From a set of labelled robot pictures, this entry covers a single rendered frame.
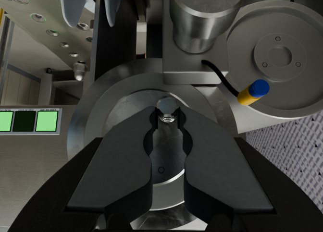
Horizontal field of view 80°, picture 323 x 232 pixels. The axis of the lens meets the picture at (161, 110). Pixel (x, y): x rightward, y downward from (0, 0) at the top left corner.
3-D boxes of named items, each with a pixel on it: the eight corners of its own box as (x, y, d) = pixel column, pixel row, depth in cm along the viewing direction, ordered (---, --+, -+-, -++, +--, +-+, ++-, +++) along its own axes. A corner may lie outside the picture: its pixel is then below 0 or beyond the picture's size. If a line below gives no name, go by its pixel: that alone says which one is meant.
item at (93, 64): (104, -61, 23) (93, 91, 19) (136, 46, 46) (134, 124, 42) (100, -61, 23) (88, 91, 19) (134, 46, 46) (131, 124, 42)
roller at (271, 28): (335, -3, 19) (361, 118, 17) (240, 84, 44) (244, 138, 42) (212, 0, 19) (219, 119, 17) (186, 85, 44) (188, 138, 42)
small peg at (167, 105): (181, 98, 12) (175, 119, 12) (178, 108, 15) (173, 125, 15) (160, 92, 12) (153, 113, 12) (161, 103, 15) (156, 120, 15)
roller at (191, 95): (215, 69, 17) (226, 209, 15) (186, 118, 43) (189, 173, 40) (87, 74, 18) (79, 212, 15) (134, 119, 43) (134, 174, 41)
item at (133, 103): (80, 140, 15) (145, 69, 16) (90, 141, 17) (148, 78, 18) (154, 210, 14) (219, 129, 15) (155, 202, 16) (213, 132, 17)
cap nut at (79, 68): (84, 62, 52) (82, 78, 51) (89, 68, 55) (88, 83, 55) (70, 62, 52) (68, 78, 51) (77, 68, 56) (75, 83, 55)
